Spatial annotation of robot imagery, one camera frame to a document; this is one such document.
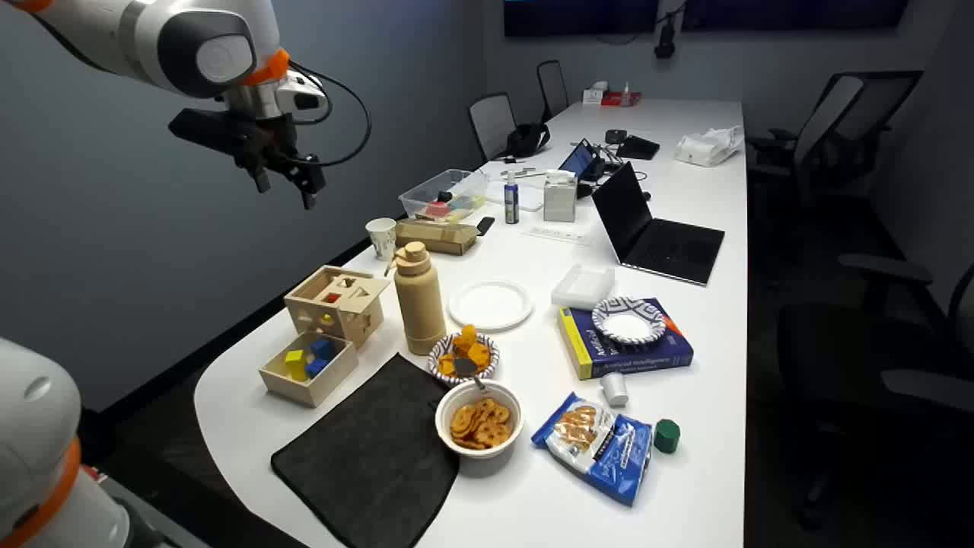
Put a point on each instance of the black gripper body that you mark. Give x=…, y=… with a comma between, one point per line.
x=228, y=128

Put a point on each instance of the long blue block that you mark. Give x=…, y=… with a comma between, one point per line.
x=322, y=349

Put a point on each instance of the yellow block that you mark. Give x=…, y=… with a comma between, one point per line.
x=296, y=364

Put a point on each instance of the small blue cube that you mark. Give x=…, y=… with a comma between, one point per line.
x=316, y=367

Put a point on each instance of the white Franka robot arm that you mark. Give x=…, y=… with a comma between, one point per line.
x=154, y=40

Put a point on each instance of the wooden shape sorter box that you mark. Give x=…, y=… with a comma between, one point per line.
x=338, y=306

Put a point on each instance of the tan wooden block box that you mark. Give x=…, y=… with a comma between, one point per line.
x=436, y=235

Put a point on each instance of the open wooden tray box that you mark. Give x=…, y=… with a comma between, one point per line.
x=291, y=390

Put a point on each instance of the white carton box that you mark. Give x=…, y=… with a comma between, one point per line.
x=562, y=198

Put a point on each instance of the small white box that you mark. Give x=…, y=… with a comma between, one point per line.
x=595, y=96

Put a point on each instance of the paper cup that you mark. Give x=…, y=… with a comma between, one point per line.
x=382, y=240

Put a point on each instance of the clear plastic bin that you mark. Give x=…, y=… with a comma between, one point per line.
x=436, y=190

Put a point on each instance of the tan thermos bottle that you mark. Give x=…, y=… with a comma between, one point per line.
x=417, y=306

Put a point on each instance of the black phone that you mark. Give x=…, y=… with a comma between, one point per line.
x=484, y=227

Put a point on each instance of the grey office chair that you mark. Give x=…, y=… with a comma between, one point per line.
x=491, y=124
x=552, y=85

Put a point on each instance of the slim drink can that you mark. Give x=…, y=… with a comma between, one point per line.
x=511, y=202

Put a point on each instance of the plain white plate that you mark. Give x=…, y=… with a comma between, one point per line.
x=491, y=306

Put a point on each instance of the black bag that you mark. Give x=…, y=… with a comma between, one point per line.
x=526, y=141

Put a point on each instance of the patterned bowl with fruit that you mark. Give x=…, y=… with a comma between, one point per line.
x=464, y=353

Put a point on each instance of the dark spoon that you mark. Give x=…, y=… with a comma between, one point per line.
x=470, y=369

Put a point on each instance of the tablet with blue screen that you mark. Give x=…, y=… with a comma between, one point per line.
x=581, y=159

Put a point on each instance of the black cloth mat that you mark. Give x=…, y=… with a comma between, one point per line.
x=376, y=459

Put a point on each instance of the white plastic food container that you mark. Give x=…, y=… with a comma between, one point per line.
x=581, y=288

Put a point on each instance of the white bowl with chips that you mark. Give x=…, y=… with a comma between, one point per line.
x=480, y=424

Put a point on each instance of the flat red item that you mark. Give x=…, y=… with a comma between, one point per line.
x=623, y=97

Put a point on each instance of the black pouch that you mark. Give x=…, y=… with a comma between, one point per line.
x=638, y=148

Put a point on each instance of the black laptop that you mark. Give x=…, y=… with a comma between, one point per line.
x=658, y=244

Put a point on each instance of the blue and yellow book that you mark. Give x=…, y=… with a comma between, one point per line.
x=627, y=357

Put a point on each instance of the small white container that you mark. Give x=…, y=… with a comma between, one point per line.
x=615, y=390

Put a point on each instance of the blue snack bag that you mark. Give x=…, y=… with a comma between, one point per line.
x=597, y=447

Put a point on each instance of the white plastic bag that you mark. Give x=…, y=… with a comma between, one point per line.
x=707, y=143

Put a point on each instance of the small green cap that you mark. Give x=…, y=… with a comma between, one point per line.
x=667, y=437

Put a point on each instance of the office chair with mesh back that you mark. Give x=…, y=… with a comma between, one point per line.
x=842, y=116

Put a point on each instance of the black office chair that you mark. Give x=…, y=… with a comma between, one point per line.
x=915, y=376

